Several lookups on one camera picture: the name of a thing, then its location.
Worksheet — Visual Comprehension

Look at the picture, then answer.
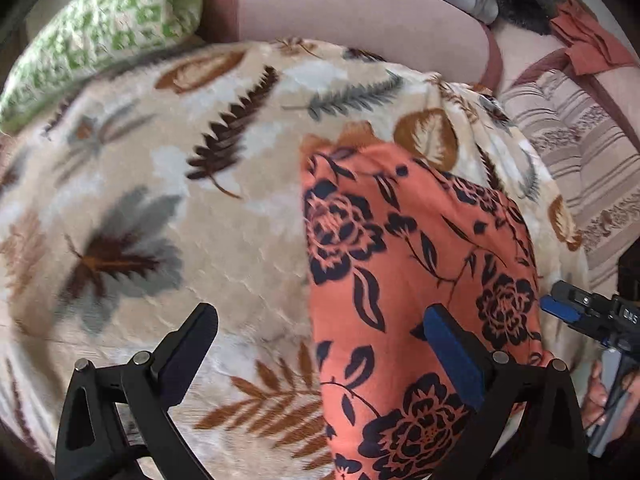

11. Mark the pink bolster cushion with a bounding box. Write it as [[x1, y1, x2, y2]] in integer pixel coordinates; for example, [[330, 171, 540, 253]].
[[198, 0, 503, 89]]

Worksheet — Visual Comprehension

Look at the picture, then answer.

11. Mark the orange floral garment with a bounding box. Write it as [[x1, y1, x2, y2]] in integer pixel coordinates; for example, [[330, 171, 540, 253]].
[[300, 136, 551, 479]]

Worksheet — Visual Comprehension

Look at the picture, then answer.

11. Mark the green checkered pillow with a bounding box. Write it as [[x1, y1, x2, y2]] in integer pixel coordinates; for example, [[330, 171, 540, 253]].
[[1, 0, 203, 134]]

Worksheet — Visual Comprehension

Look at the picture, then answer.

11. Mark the orange-red crumpled cloth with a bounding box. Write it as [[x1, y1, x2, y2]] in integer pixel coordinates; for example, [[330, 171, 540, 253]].
[[550, 0, 639, 76]]

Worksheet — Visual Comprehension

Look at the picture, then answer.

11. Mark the striped floral pillow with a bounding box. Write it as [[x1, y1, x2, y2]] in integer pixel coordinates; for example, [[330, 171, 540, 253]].
[[501, 70, 639, 296]]

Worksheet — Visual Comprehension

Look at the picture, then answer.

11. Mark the person's right hand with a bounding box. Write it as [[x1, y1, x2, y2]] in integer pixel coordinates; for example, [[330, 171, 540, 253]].
[[582, 361, 639, 440]]

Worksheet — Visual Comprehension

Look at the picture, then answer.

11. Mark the pink bolster at right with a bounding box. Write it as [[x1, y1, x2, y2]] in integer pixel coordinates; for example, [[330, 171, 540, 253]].
[[491, 21, 639, 148]]

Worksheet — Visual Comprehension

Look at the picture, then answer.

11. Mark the leaf-pattern beige blanket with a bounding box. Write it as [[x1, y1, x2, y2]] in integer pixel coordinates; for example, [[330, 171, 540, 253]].
[[1, 40, 588, 479]]

